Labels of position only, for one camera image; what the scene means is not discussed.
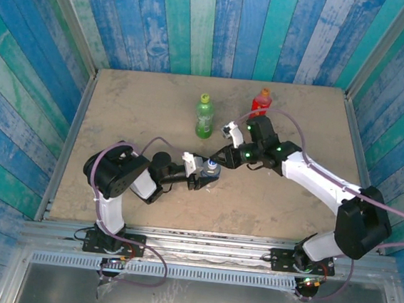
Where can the clear plastic film scrap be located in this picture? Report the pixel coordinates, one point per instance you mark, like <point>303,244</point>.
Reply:
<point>104,287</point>

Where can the aluminium table side rail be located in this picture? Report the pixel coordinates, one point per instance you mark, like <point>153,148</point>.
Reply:
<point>67,145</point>
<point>358,145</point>

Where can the red plastic bottle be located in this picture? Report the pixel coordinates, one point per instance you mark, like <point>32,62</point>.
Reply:
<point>261,105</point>

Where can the blue bottle cap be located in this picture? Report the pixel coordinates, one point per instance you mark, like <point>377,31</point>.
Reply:
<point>213,165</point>

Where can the green plastic bottle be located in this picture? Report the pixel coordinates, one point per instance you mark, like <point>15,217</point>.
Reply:
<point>204,123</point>

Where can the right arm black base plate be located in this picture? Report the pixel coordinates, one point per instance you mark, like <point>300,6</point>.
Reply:
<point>281,259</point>

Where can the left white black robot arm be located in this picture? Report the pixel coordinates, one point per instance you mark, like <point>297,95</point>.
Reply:
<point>114,175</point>

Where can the aluminium mounting rail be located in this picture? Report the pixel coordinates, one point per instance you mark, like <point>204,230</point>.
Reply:
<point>207,248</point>

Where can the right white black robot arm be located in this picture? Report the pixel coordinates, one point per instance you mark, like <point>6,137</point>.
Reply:
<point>314,173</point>

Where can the aluminium frame post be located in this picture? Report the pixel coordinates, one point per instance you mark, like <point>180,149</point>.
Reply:
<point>72,21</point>
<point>381,50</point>

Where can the orange bottle cap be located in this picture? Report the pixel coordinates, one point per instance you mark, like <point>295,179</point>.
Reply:
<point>265,92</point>

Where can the steel sheet tray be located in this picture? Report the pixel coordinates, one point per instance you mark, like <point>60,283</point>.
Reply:
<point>209,302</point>

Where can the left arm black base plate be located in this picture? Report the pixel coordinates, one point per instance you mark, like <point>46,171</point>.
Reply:
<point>134,241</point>

